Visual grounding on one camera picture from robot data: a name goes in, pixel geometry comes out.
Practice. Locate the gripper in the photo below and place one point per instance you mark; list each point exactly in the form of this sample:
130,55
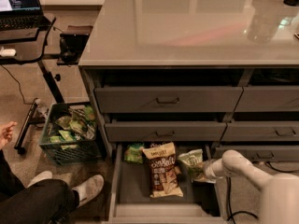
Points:
210,171

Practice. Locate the green jalapeno kettle chip bag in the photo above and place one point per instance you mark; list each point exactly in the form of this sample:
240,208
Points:
194,163

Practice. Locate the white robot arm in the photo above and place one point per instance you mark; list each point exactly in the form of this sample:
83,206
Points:
279,192

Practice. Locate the middle right drawer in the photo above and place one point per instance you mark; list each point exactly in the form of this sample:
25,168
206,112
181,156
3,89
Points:
245,131

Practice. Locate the bottom right drawer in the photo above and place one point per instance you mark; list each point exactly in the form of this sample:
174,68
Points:
262,153

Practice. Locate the brown sea salt chip bag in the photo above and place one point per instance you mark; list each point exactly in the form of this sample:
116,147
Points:
163,176

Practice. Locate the small green snack bag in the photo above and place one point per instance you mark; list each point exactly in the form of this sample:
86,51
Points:
134,153

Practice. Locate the open bottom left drawer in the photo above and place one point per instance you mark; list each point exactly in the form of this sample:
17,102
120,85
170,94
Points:
131,203

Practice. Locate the top right drawer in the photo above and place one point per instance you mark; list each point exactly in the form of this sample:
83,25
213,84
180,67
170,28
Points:
269,99

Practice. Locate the grey cabinet with counter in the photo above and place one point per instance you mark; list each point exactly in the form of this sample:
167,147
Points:
205,43

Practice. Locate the middle left drawer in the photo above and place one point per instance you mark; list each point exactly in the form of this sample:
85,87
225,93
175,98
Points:
164,131

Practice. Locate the top left drawer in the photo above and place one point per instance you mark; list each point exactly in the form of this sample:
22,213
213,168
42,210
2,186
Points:
167,99

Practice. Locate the person's hand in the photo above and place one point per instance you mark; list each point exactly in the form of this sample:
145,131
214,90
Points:
6,133

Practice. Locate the right white shoe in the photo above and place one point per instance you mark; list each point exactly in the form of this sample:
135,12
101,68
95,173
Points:
89,189

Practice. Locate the white shoe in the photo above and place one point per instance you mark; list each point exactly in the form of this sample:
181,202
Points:
89,189
41,179

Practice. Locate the snack bags in crate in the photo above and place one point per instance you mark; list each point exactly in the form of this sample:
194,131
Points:
73,123

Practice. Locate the green plastic crate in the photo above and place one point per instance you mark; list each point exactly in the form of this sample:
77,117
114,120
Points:
74,152

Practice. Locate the left white shoe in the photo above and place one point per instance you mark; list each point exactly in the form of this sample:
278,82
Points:
41,179

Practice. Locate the person's black trouser legs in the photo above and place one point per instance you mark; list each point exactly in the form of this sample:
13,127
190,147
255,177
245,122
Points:
41,203

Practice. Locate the black box on floor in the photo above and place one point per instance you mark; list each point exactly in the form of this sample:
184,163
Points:
73,41

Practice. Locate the black rolling laptop stand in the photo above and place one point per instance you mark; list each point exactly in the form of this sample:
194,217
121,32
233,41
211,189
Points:
34,52

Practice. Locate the white adapter on stand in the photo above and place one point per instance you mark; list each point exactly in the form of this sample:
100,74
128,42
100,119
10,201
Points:
7,52

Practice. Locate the open laptop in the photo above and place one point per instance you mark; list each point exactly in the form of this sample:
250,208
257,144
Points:
20,14

